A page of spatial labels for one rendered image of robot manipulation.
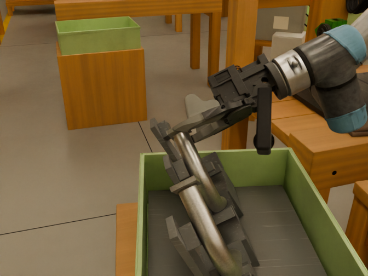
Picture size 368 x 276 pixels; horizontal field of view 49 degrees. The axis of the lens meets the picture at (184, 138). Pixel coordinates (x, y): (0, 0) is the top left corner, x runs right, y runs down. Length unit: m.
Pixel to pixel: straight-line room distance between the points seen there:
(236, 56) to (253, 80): 0.97
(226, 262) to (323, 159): 0.77
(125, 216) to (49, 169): 1.84
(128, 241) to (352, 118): 0.61
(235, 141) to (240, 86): 1.17
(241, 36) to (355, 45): 0.98
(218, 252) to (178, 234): 0.06
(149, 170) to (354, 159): 0.65
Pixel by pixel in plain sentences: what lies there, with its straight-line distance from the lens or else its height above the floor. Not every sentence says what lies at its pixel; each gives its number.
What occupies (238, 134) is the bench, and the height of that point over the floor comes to 0.65.
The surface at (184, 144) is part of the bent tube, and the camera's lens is 0.72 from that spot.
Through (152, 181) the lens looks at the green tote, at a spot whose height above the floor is 0.87.
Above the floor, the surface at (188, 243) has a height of 1.12.
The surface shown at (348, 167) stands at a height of 0.82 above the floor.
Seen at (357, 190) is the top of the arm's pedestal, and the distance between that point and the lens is 1.27.
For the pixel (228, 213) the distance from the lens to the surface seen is 0.80.
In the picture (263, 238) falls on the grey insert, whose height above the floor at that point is 0.85.
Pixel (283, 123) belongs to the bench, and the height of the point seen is 0.88.
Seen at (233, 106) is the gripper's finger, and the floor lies 1.23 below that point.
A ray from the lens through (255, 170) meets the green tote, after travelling 1.16.
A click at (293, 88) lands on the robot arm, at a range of 0.74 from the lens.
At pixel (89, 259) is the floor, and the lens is 2.20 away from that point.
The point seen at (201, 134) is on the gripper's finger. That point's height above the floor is 1.15.
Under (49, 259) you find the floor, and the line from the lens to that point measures 2.25.
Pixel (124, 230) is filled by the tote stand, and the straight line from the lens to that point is 1.11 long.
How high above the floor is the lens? 1.51
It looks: 28 degrees down
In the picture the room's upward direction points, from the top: straight up
